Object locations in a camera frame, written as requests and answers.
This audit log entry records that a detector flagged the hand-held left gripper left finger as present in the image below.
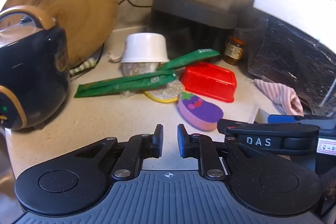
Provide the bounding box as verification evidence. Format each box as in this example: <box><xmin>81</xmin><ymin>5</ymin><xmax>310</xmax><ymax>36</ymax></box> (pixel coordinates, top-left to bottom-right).
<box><xmin>71</xmin><ymin>124</ymin><xmax>164</xmax><ymax>182</ymax></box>

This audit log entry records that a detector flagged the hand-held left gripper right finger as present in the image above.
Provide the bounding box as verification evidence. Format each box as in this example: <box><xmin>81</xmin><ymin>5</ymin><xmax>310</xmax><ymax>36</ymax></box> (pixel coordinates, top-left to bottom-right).
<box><xmin>177</xmin><ymin>124</ymin><xmax>265</xmax><ymax>181</ymax></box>

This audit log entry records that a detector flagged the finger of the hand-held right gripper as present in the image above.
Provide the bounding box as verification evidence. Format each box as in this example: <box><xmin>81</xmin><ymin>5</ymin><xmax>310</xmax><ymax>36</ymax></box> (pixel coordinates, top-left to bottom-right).
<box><xmin>217</xmin><ymin>119</ymin><xmax>320</xmax><ymax>150</ymax></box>
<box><xmin>268</xmin><ymin>114</ymin><xmax>305</xmax><ymax>124</ymax></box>

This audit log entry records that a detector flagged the long green wrapper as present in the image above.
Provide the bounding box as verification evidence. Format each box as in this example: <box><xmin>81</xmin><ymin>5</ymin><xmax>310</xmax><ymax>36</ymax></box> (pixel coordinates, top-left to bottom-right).
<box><xmin>157</xmin><ymin>49</ymin><xmax>220</xmax><ymax>72</ymax></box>
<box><xmin>74</xmin><ymin>70</ymin><xmax>177</xmax><ymax>98</ymax></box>

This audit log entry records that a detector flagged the clear plastic bag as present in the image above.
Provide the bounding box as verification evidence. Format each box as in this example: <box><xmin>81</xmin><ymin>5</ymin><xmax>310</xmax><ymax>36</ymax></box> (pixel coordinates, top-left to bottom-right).
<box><xmin>122</xmin><ymin>61</ymin><xmax>162</xmax><ymax>77</ymax></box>

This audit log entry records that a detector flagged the small white box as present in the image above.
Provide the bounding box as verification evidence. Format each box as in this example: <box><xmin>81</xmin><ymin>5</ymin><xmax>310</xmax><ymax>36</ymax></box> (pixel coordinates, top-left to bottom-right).
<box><xmin>255</xmin><ymin>108</ymin><xmax>271</xmax><ymax>124</ymax></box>

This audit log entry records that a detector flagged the pink striped cloth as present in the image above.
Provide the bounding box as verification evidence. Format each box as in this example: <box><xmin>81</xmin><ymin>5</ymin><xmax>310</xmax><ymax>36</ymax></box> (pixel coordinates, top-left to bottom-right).
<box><xmin>254</xmin><ymin>78</ymin><xmax>304</xmax><ymax>116</ymax></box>

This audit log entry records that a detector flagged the purple eggplant sponge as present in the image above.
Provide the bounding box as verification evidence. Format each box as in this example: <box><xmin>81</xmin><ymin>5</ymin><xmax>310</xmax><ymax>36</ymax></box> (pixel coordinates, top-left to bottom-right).
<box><xmin>178</xmin><ymin>91</ymin><xmax>224</xmax><ymax>132</ymax></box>

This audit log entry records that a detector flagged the yellow silver scrub sponge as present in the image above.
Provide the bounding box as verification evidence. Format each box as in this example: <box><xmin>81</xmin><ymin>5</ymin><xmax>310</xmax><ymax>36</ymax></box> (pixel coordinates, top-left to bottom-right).
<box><xmin>143</xmin><ymin>80</ymin><xmax>185</xmax><ymax>103</ymax></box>

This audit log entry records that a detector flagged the red plastic container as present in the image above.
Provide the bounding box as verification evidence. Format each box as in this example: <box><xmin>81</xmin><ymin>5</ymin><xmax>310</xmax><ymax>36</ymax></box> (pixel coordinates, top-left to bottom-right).
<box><xmin>179</xmin><ymin>62</ymin><xmax>237</xmax><ymax>103</ymax></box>

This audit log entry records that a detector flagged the glass sauce jar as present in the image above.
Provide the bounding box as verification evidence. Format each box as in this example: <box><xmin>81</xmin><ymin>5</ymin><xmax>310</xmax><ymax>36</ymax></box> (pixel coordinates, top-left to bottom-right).
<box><xmin>224</xmin><ymin>35</ymin><xmax>246</xmax><ymax>65</ymax></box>

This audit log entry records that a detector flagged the green white zigzag cloth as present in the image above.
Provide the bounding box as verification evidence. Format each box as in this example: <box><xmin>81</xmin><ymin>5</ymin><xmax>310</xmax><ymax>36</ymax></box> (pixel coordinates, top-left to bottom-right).
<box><xmin>70</xmin><ymin>57</ymin><xmax>96</xmax><ymax>77</ymax></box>

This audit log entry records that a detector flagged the dark grey countertop appliance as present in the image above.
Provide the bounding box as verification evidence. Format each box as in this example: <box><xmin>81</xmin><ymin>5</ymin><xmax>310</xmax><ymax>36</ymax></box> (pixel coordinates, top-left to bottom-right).
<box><xmin>147</xmin><ymin>0</ymin><xmax>239</xmax><ymax>60</ymax></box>

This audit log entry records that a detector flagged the dark rice cooker gold trim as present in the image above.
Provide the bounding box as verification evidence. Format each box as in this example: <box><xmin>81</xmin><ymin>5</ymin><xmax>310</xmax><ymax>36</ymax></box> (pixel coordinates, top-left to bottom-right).
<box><xmin>0</xmin><ymin>5</ymin><xmax>71</xmax><ymax>131</ymax></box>

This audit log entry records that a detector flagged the round wooden cutting board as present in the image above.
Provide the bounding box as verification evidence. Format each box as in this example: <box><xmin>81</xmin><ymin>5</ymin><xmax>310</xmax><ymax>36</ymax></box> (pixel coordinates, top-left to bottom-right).
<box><xmin>2</xmin><ymin>0</ymin><xmax>119</xmax><ymax>70</ymax></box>

